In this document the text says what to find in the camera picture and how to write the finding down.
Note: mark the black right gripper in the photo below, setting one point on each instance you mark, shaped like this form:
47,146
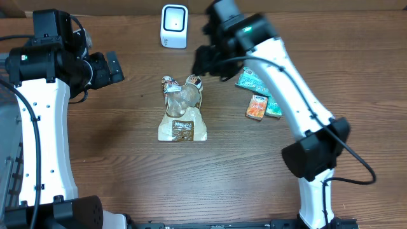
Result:
205,63

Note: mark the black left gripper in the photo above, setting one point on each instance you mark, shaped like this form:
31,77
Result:
106,76

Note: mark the teal tissue pack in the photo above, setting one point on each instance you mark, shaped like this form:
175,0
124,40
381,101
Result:
249,80

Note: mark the small teal white box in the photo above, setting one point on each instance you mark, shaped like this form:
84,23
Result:
273,108

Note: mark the brown white snack bag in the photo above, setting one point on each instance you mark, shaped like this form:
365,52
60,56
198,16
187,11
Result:
182,120

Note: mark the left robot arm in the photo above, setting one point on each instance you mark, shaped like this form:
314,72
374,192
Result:
46,76

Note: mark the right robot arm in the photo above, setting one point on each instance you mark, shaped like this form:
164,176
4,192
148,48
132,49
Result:
237,41

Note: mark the white barcode scanner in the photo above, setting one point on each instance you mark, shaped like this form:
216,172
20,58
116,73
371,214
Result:
174,26

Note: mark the grey plastic mesh basket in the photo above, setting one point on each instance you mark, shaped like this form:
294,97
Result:
11,150

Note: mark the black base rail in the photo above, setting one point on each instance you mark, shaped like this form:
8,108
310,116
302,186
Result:
273,224

